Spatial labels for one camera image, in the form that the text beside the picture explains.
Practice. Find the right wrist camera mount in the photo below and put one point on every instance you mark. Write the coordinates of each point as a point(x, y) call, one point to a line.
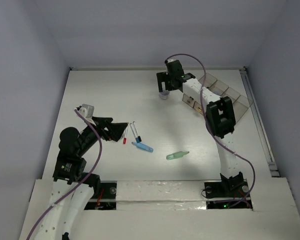
point(167, 61)

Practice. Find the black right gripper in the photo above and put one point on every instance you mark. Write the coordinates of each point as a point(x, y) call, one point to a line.
point(163, 76)

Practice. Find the clear four-compartment organizer tray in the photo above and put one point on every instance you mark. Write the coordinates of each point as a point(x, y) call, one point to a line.
point(213, 90)

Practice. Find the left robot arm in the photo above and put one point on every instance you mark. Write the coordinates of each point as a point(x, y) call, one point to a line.
point(72, 187)

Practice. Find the black capped white pen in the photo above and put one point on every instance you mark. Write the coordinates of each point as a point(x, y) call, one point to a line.
point(136, 131)

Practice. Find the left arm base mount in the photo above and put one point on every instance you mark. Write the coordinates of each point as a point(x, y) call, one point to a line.
point(105, 199)

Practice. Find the red capped white pen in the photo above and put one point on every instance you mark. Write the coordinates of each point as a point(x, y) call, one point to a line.
point(126, 134)

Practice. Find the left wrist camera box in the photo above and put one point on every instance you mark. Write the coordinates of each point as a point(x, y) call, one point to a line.
point(85, 110)

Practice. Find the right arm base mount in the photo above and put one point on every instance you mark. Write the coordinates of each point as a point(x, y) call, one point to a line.
point(227, 193)

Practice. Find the clear jar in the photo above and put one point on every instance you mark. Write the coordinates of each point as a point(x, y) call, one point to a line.
point(164, 95)

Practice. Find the green utility knife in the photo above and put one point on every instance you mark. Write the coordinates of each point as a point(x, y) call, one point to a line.
point(176, 155)

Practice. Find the white front board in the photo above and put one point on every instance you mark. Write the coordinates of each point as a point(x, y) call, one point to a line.
point(176, 210)

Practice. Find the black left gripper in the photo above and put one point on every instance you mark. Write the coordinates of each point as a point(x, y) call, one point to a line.
point(116, 129)

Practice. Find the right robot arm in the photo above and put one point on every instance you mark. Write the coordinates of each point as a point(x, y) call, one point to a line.
point(219, 116)

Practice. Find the blue utility knife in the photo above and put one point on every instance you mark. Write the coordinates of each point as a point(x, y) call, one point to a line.
point(143, 147)

